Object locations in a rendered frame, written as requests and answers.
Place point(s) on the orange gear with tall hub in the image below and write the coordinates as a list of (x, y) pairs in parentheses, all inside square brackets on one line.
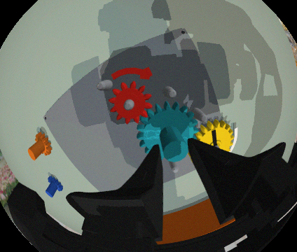
[(42, 146)]

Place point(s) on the red curved arrow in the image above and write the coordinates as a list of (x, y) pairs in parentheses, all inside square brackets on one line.
[(143, 73)]

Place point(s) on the yellow gear with black stripe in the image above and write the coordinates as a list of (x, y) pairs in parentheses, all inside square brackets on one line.
[(216, 134)]

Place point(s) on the teal gear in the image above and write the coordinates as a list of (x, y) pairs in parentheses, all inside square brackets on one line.
[(170, 128)]

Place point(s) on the red gear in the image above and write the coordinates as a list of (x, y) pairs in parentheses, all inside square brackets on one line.
[(135, 95)]

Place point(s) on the blue gear with tall hub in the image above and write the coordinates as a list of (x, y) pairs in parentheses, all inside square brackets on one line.
[(54, 185)]

